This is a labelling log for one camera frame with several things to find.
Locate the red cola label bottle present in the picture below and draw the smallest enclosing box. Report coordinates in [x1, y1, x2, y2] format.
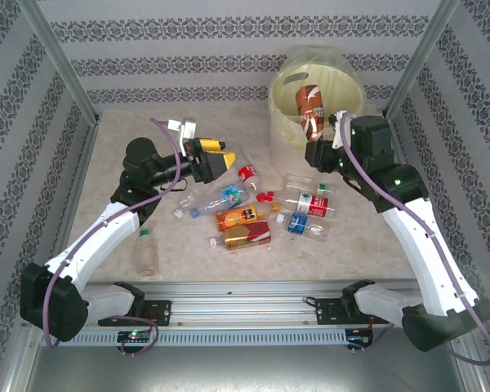
[237, 163, 270, 203]

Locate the wide clear plastic bottle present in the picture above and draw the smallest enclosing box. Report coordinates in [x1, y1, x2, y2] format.
[284, 173, 315, 194]

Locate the brown chocolate drink bottle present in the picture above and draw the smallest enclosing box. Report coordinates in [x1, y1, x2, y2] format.
[295, 83, 326, 142]

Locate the red white label bottle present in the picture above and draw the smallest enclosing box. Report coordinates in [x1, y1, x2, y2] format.
[265, 189, 338, 218]

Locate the clear bottle white cap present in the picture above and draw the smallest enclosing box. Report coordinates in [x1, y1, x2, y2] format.
[173, 188, 207, 218]

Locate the orange juice bottle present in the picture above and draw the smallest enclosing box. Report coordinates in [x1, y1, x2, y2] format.
[215, 203, 281, 232]

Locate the blue white label clear bottle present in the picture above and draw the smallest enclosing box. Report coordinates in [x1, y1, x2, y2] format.
[275, 211, 331, 243]

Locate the gold red label bottle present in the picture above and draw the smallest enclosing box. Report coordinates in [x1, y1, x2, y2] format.
[209, 220, 273, 251]

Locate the clear bottle green cap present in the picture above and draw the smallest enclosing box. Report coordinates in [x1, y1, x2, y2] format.
[135, 228, 160, 278]

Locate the cream plastic bin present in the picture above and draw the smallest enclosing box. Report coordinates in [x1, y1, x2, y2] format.
[268, 60, 367, 184]

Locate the aluminium right side rail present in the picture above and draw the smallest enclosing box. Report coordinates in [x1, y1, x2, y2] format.
[381, 116, 463, 298]

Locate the aluminium left side rail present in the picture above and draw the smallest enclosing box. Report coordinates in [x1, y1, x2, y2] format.
[38, 116, 103, 297]

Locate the aluminium right frame post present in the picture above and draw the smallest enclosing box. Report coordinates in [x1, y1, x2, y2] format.
[384, 0, 461, 120]

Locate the aluminium frame post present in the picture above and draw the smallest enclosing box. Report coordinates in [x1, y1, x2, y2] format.
[16, 0, 103, 126]
[384, 0, 461, 120]

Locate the aluminium left frame post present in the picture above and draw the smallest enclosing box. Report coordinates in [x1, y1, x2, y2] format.
[16, 0, 103, 126]

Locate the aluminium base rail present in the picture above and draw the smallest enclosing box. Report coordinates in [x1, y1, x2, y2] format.
[22, 279, 465, 330]

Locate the grey slotted cable duct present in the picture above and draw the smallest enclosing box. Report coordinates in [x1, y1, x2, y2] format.
[38, 328, 375, 348]

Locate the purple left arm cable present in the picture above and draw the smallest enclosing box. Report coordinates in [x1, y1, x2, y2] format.
[42, 117, 185, 359]

